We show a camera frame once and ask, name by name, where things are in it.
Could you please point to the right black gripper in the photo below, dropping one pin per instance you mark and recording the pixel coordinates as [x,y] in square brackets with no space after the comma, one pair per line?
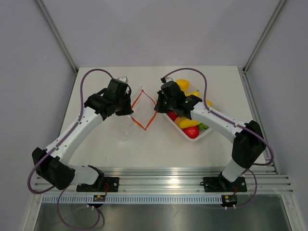
[159,107]

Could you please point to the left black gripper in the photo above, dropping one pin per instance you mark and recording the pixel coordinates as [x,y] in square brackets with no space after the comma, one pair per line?
[128,110]

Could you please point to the yellow banana piece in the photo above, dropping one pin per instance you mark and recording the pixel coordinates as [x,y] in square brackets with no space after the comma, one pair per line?
[186,123]

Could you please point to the clear zip bag orange zipper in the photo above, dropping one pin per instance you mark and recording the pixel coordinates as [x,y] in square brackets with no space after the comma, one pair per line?
[136,125]

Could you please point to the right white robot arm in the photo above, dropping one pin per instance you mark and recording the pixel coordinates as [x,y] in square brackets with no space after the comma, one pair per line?
[246,138]

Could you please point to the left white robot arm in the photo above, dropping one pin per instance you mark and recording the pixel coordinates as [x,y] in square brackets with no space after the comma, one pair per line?
[52,163]

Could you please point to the red apple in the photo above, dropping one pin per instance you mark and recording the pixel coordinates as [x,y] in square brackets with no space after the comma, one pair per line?
[173,116]

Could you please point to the peach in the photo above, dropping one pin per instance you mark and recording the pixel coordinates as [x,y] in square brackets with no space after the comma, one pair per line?
[178,120]

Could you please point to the yellow bell pepper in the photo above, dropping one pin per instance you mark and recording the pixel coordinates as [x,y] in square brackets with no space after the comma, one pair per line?
[183,84]

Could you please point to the red tomato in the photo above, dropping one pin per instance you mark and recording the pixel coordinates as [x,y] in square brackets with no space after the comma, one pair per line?
[192,132]

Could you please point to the watermelon slice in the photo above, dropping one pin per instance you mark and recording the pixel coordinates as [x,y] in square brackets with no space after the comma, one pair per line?
[202,127]

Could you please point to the white plastic basket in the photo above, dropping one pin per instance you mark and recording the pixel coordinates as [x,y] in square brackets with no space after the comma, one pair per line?
[202,133]

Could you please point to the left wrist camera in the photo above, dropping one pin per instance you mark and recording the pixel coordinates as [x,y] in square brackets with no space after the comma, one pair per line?
[124,79]

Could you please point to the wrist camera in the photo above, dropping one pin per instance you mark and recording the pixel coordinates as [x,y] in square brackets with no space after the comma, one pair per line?
[124,79]
[166,79]

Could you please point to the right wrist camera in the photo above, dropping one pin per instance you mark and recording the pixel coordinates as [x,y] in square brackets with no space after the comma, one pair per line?
[166,79]

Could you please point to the aluminium rail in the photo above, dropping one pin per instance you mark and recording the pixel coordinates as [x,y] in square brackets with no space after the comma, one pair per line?
[186,180]

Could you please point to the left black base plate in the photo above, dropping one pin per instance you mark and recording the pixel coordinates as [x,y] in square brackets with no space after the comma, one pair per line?
[108,184]

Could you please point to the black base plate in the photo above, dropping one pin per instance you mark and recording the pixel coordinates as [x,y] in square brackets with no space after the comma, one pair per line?
[217,185]
[108,184]

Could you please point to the left frame post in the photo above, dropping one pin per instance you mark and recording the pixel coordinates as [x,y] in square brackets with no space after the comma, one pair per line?
[53,28]

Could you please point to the frame post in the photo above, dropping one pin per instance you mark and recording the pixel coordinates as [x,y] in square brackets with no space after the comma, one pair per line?
[53,28]
[265,33]

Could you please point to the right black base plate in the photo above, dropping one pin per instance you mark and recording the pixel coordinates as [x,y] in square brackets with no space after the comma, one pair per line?
[217,185]

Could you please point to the white slotted cable duct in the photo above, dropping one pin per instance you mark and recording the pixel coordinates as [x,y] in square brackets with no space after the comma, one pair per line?
[133,199]

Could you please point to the right frame post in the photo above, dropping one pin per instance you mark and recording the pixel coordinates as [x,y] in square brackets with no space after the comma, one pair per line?
[265,33]

